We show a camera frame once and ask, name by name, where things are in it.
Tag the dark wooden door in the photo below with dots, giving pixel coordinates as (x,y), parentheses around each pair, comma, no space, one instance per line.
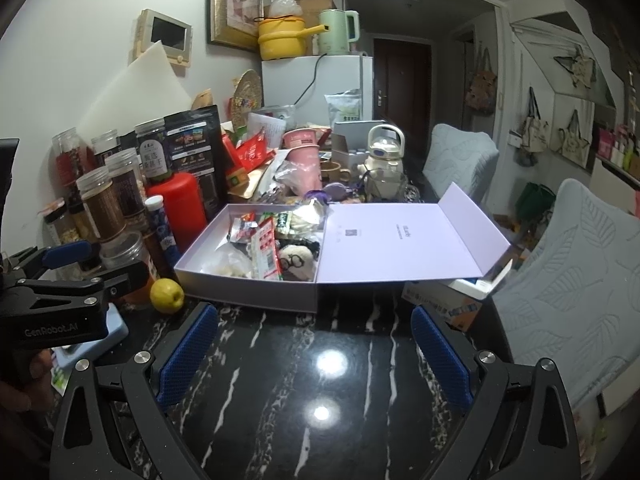
(402,90)

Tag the jar with dark label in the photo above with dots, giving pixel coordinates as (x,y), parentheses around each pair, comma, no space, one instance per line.
(152,152)

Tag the clear plastic jar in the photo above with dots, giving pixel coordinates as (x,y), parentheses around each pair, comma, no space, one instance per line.
(105,144)

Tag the jar of yellow contents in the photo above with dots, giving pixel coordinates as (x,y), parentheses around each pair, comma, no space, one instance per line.
(83,221)

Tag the black snack pouch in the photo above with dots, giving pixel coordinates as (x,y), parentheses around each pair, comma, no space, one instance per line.
(195,145)

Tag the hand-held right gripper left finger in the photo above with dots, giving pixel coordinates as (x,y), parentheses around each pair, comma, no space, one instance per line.
(187,355)

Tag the clear bag of white rings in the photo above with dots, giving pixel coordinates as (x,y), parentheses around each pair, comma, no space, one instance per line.
(305,220)

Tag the purple pouch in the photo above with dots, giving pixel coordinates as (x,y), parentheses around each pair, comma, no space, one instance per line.
(332,192)

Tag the canvas tote bag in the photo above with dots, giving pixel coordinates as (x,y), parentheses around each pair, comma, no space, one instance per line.
(576,142)
(535,132)

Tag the green snack packet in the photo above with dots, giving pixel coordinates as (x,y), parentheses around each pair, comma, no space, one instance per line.
(282,222)

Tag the wall intercom panel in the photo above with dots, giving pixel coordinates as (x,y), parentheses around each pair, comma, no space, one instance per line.
(165,35)

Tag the green white food bag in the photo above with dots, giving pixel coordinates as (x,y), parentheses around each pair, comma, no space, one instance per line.
(343,107)

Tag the chair with light blue cover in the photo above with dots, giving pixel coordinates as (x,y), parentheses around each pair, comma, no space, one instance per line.
(570,280)
(460,160)

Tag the framed picture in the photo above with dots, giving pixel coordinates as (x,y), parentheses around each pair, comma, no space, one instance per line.
(235,2)

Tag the round woven fan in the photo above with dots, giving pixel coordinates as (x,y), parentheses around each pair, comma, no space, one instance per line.
(248,89)

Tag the white wall outlet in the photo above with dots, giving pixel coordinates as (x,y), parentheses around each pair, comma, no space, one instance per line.
(514,139)

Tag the glass jar orange contents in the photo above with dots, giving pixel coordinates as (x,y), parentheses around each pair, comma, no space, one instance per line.
(127,255)

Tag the blue tablet tube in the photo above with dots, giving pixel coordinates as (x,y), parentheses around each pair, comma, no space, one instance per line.
(162,232)

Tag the white foam board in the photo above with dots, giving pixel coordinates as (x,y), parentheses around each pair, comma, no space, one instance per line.
(140,95)

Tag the red white snack packet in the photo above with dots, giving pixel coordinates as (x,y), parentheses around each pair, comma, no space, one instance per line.
(265,255)

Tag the clear jar red dried fruit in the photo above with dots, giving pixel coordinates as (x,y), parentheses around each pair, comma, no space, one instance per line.
(67,155)

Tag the brown mug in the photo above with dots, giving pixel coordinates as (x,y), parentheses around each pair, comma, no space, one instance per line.
(336,172)

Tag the white fridge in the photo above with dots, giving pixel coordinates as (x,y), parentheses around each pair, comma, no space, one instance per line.
(340,75)

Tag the clear plastic bag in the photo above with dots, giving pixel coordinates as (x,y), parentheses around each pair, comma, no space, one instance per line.
(230,262)

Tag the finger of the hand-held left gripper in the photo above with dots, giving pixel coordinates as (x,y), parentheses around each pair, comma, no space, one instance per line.
(120,280)
(65,253)

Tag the row of cosmetic bottles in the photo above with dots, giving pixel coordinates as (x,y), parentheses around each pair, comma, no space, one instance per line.
(620,150)

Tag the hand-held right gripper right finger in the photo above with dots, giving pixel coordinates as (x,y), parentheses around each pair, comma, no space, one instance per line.
(442,360)

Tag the red cylinder canister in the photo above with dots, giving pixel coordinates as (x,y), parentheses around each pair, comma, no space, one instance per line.
(177,205)

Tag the person's left hand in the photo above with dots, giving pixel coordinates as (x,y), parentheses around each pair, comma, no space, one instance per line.
(30,380)

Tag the blue red snack packet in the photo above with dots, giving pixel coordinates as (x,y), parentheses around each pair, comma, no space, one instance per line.
(240,231)

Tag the white counter cabinet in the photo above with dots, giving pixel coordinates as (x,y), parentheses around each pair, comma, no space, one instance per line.
(615,185)

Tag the brown cardboard box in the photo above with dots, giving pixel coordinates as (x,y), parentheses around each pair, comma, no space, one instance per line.
(316,5)

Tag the red gift packet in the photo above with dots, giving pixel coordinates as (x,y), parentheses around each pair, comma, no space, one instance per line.
(250,154)

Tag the beige plush toy with glasses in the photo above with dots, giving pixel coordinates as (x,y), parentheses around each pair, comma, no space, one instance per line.
(297,260)

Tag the pink cup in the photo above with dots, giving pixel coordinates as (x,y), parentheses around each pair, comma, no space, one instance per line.
(301,160)

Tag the light green electric kettle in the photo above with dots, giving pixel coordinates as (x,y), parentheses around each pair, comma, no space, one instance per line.
(335,32)

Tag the grey box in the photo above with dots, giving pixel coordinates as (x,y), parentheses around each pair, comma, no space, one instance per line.
(352,132)

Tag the small black lid nut jar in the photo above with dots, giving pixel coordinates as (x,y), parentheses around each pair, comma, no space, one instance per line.
(57,221)

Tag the white teapot kettle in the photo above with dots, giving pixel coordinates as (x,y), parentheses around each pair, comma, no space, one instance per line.
(384,165)

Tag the yellow green apple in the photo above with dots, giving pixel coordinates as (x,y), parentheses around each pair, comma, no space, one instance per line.
(166,296)

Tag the yellow pot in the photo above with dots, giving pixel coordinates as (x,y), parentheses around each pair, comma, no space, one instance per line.
(280,40)

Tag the lavender gift box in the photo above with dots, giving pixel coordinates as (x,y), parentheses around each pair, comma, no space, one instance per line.
(390,240)

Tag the brown tote bag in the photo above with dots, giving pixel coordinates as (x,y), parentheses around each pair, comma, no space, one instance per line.
(482,91)

